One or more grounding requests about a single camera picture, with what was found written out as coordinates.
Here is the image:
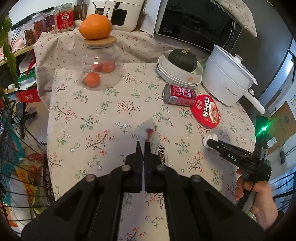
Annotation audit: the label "red labelled spice jar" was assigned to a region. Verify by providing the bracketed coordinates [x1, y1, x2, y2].
[54, 3, 74, 33]

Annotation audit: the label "stacked white bowls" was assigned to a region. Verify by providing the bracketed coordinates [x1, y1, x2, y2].
[157, 50, 204, 89]

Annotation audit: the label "red oval food container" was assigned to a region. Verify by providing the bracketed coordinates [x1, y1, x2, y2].
[191, 94, 220, 128]

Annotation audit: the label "black microwave oven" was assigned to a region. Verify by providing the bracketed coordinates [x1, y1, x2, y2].
[154, 0, 242, 53]

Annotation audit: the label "floral cloth on microwave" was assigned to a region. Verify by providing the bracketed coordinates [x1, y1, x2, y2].
[215, 0, 257, 38]

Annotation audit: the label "large orange on jar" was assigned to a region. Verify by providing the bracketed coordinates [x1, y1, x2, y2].
[79, 14, 112, 40]

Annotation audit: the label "black wire rack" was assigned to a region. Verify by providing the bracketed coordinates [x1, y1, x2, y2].
[1, 99, 55, 230]

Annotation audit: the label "white air fryer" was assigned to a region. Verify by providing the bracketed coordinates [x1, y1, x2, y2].
[86, 0, 144, 32]

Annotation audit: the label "white electric cooking pot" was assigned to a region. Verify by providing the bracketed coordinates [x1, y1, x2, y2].
[202, 45, 265, 114]

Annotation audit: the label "clear plastic wrapper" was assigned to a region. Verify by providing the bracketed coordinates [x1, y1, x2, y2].
[132, 118, 169, 166]

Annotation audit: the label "person's right hand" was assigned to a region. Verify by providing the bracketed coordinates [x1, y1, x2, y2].
[234, 169, 278, 230]

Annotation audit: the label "brown cardboard box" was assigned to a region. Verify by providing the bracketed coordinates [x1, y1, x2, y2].
[267, 101, 295, 154]

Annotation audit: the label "dark green squash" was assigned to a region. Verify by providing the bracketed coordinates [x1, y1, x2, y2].
[168, 48, 198, 72]

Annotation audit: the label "glass jar with wooden lid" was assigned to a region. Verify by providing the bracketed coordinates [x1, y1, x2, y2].
[79, 35, 126, 91]

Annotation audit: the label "green plant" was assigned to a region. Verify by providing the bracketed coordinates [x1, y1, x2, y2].
[1, 14, 20, 90]

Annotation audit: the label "white tissue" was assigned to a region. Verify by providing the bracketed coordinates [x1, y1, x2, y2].
[202, 134, 219, 148]

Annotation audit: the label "silver refrigerator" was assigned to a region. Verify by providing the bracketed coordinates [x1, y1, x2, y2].
[231, 1, 293, 112]

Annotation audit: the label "red drink can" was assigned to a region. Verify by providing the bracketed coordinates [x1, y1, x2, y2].
[162, 84, 196, 106]

